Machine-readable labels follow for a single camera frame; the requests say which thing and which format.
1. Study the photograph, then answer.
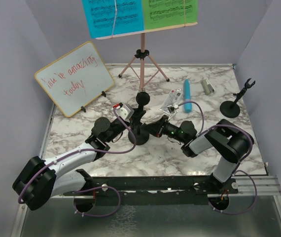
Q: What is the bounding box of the blue toy microphone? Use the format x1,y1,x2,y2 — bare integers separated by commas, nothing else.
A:
183,79,192,113

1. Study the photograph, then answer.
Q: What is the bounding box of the pink music stand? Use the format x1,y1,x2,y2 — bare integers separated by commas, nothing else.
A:
89,17,198,91

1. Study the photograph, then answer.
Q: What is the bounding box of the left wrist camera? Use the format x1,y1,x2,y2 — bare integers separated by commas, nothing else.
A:
113,103,134,120

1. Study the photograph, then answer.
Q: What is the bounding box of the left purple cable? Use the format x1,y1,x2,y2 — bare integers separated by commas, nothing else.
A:
17,107,138,218

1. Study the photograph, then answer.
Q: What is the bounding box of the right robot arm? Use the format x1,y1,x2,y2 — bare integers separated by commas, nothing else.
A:
142,116,254,193

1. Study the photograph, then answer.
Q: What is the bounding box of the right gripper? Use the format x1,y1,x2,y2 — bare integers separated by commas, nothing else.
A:
141,115,186,143

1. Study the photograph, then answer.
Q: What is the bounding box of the white remote packet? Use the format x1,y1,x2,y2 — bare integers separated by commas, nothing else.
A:
159,88,183,115

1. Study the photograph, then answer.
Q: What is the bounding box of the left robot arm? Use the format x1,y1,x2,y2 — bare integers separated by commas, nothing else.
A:
12,104,137,210

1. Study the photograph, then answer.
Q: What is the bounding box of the black microphone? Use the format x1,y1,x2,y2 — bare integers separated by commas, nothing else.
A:
136,91,150,110

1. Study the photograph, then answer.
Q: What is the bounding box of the blue sheet music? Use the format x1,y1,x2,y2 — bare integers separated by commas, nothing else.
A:
82,0,144,39

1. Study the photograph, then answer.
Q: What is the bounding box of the grey eraser block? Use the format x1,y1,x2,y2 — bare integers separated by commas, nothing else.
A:
201,79,215,95

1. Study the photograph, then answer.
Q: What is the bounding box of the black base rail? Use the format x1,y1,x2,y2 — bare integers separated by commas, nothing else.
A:
64,169,238,205

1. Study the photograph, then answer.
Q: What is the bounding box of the black mic stand front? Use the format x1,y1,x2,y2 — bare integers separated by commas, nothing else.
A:
220,78,256,119

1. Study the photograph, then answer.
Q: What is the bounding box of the yellow framed whiteboard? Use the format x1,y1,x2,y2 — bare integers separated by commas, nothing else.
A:
35,41,114,118

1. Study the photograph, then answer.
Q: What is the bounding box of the green sheet music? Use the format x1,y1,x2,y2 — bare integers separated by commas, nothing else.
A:
142,0,198,31

